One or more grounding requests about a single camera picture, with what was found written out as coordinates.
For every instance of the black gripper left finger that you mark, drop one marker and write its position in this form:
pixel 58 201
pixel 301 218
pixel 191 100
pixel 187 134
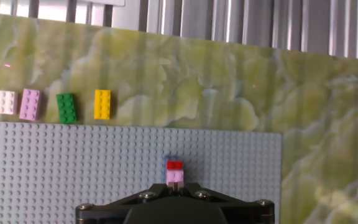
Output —
pixel 104 214

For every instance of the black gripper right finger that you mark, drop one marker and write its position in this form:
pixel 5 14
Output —
pixel 247 214

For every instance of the pink Lego brick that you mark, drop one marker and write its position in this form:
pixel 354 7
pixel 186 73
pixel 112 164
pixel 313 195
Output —
pixel 174 176
pixel 30 104

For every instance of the grey Lego baseplate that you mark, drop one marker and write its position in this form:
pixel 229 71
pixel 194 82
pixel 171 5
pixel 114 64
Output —
pixel 73 171

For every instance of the purple Lego brick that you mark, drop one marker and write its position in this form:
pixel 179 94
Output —
pixel 165 168

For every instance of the red Lego brick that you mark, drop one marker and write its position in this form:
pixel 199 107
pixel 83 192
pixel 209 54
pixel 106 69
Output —
pixel 174 165

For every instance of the yellow Lego brick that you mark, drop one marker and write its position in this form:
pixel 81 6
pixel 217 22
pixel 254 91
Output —
pixel 102 104

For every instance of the green Lego brick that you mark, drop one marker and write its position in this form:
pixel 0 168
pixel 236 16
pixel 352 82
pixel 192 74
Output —
pixel 66 108

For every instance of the white Lego brick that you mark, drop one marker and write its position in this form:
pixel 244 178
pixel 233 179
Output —
pixel 7 102

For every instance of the green marble pattern mat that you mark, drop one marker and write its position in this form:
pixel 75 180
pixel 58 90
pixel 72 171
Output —
pixel 197 87

